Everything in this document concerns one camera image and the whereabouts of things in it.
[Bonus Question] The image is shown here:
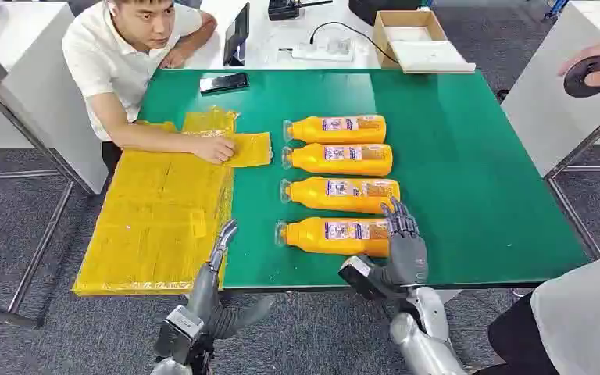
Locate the black cable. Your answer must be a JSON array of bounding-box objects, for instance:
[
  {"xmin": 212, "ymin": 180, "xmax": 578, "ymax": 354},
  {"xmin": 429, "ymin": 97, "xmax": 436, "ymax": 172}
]
[{"xmin": 309, "ymin": 21, "xmax": 400, "ymax": 65}]

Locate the black tablet on stand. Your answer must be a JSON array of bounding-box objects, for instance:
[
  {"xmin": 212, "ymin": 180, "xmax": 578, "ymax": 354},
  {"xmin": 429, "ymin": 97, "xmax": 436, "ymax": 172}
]
[{"xmin": 221, "ymin": 2, "xmax": 252, "ymax": 68}]

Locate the white desk with steel frame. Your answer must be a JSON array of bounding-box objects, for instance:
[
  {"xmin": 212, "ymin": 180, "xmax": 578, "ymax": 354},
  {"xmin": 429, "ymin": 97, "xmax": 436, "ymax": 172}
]
[
  {"xmin": 0, "ymin": 0, "xmax": 110, "ymax": 330},
  {"xmin": 500, "ymin": 0, "xmax": 600, "ymax": 261}
]

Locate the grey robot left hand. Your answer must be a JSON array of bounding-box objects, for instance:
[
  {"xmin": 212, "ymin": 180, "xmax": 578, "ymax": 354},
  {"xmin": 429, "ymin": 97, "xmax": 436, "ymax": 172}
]
[{"xmin": 186, "ymin": 218, "xmax": 276, "ymax": 341}]

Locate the crumpled yellow plastic sheet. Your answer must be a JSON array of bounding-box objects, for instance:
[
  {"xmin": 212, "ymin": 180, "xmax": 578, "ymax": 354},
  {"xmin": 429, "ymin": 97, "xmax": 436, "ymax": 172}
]
[{"xmin": 134, "ymin": 106, "xmax": 241, "ymax": 140}]

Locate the open cardboard box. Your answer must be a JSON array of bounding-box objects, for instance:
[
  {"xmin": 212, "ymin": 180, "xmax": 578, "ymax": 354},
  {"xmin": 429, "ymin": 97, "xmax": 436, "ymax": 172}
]
[{"xmin": 373, "ymin": 9, "xmax": 449, "ymax": 71}]

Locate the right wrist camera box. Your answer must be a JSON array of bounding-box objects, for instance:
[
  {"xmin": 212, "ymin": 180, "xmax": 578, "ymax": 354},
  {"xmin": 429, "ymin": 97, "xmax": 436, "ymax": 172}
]
[{"xmin": 337, "ymin": 255, "xmax": 385, "ymax": 302}]

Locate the black round disc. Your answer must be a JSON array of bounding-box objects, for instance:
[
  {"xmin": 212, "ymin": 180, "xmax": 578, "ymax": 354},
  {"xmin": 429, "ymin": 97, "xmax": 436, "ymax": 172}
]
[{"xmin": 562, "ymin": 55, "xmax": 600, "ymax": 99}]

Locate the small yellow plastic sheet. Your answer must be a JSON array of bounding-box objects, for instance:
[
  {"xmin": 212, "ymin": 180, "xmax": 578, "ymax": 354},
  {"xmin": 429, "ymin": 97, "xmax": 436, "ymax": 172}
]
[{"xmin": 221, "ymin": 131, "xmax": 274, "ymax": 169}]

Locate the orange drink bottle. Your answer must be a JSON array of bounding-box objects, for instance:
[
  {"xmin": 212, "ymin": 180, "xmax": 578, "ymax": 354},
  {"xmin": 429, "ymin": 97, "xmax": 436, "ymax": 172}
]
[
  {"xmin": 281, "ymin": 143, "xmax": 394, "ymax": 178},
  {"xmin": 282, "ymin": 114, "xmax": 388, "ymax": 145},
  {"xmin": 274, "ymin": 216, "xmax": 392, "ymax": 259},
  {"xmin": 279, "ymin": 176, "xmax": 402, "ymax": 216}
]

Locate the large yellow sheet stack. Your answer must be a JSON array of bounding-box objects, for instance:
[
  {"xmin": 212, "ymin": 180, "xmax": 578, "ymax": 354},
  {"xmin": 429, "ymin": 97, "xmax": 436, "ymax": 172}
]
[{"xmin": 72, "ymin": 120, "xmax": 237, "ymax": 298}]

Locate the black radio device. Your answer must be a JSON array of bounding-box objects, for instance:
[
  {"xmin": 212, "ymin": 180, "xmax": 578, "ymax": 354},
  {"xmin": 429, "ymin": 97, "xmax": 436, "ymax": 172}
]
[{"xmin": 267, "ymin": 0, "xmax": 334, "ymax": 22}]

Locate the white power strip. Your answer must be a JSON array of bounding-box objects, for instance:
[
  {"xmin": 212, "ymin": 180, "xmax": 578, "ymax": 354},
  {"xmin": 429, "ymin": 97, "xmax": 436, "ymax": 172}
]
[{"xmin": 278, "ymin": 40, "xmax": 356, "ymax": 63}]

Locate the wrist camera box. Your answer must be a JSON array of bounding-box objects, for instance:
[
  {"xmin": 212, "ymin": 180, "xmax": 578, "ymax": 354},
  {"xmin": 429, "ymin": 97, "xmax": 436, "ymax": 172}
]
[
  {"xmin": 337, "ymin": 255, "xmax": 385, "ymax": 302},
  {"xmin": 153, "ymin": 305, "xmax": 205, "ymax": 363}
]

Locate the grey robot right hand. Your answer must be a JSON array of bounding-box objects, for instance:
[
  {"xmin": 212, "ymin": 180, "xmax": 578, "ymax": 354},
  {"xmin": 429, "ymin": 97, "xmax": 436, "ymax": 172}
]
[{"xmin": 367, "ymin": 196, "xmax": 430, "ymax": 302}]

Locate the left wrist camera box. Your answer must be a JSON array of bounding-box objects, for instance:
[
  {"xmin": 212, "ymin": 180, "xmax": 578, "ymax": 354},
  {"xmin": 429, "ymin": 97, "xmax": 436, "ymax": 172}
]
[{"xmin": 153, "ymin": 305, "xmax": 205, "ymax": 363}]

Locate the black smartphone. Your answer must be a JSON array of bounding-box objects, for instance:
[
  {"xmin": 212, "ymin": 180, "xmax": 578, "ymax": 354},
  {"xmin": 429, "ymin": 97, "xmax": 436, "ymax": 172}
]
[{"xmin": 199, "ymin": 72, "xmax": 250, "ymax": 96}]

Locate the flat white box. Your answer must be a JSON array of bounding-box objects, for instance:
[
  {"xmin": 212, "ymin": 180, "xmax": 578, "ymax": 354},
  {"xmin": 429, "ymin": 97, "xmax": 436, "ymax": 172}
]
[{"xmin": 390, "ymin": 39, "xmax": 477, "ymax": 75}]

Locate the seated person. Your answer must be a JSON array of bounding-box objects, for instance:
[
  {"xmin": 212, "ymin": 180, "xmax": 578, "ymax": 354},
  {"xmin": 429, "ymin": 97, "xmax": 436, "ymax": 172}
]
[{"xmin": 61, "ymin": 0, "xmax": 237, "ymax": 176}]

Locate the green table mat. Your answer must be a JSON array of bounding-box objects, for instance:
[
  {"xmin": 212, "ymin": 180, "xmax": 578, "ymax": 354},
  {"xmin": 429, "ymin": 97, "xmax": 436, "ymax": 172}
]
[{"xmin": 137, "ymin": 68, "xmax": 591, "ymax": 291}]

